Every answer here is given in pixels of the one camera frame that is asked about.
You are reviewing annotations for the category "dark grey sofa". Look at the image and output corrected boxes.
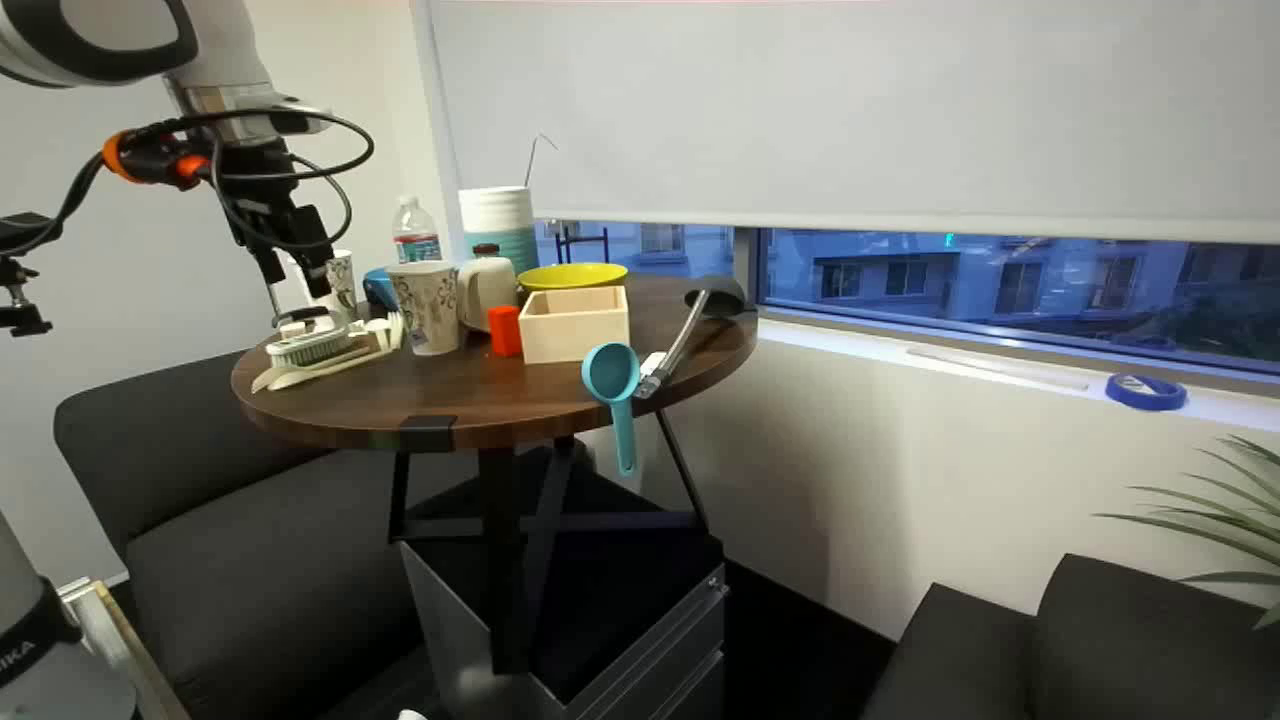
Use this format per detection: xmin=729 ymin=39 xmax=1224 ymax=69
xmin=857 ymin=551 xmax=1280 ymax=720
xmin=51 ymin=346 xmax=450 ymax=720

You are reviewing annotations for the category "small orange cup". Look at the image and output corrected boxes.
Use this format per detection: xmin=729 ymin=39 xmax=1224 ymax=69
xmin=483 ymin=301 xmax=523 ymax=364

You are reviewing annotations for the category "green potted plant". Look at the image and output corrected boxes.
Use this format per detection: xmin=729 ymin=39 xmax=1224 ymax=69
xmin=1094 ymin=430 xmax=1280 ymax=630

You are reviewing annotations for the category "white teal stacked container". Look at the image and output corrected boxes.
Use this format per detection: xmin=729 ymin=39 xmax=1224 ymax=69
xmin=456 ymin=178 xmax=544 ymax=277

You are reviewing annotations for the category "black orange wrist camera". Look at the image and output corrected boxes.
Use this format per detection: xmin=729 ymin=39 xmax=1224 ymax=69
xmin=94 ymin=117 xmax=219 ymax=193

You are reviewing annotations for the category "light wooden box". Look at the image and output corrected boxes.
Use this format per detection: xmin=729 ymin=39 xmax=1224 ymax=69
xmin=512 ymin=284 xmax=632 ymax=369

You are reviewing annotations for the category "wooden fork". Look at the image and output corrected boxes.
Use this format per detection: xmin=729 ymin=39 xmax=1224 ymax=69
xmin=246 ymin=341 xmax=393 ymax=401

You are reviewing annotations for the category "white roller blind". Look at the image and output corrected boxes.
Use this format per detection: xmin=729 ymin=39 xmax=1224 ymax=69
xmin=418 ymin=0 xmax=1280 ymax=246

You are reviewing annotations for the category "black camera on mount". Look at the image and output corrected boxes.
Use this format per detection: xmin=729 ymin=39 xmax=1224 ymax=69
xmin=0 ymin=206 xmax=63 ymax=341

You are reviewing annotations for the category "clear plastic water bottle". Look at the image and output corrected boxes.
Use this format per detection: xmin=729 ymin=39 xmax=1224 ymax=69
xmin=386 ymin=193 xmax=449 ymax=270

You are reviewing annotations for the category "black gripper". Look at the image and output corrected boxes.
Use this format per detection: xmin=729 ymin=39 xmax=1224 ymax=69
xmin=207 ymin=124 xmax=338 ymax=307

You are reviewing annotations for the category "white scrub brush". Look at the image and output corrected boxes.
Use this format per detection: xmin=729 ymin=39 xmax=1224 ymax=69
xmin=258 ymin=302 xmax=407 ymax=382

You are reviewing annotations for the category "round dark wood table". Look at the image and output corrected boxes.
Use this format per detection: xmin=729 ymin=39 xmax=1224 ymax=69
xmin=229 ymin=270 xmax=758 ymax=675

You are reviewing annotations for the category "window with building view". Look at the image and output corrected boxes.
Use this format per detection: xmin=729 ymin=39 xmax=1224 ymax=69
xmin=530 ymin=217 xmax=1280 ymax=391

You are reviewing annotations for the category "cream mug with handle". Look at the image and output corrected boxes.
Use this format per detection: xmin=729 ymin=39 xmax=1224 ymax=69
xmin=456 ymin=252 xmax=521 ymax=337

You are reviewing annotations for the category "yellow plate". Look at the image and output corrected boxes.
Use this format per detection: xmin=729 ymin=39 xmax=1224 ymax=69
xmin=512 ymin=258 xmax=635 ymax=301

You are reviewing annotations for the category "thin black cable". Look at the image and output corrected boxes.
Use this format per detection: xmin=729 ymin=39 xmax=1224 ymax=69
xmin=195 ymin=98 xmax=380 ymax=252

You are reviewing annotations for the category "grey metal box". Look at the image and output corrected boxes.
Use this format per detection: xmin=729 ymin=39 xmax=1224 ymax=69
xmin=393 ymin=532 xmax=735 ymax=720

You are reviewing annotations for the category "black head grey handle utensil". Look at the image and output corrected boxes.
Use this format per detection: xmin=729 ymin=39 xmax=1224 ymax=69
xmin=635 ymin=279 xmax=750 ymax=408

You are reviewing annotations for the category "beige robot stand edge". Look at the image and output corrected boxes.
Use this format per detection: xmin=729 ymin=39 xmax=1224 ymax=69
xmin=57 ymin=572 xmax=192 ymax=720

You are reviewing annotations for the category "blue tape roll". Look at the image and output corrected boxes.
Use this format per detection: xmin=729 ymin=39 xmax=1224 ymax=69
xmin=1100 ymin=369 xmax=1190 ymax=414

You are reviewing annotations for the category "teal plastic scoop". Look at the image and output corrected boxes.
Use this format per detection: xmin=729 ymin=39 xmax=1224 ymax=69
xmin=579 ymin=341 xmax=646 ymax=490

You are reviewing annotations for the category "black table edge clamp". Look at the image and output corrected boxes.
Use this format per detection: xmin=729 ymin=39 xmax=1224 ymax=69
xmin=394 ymin=413 xmax=458 ymax=453

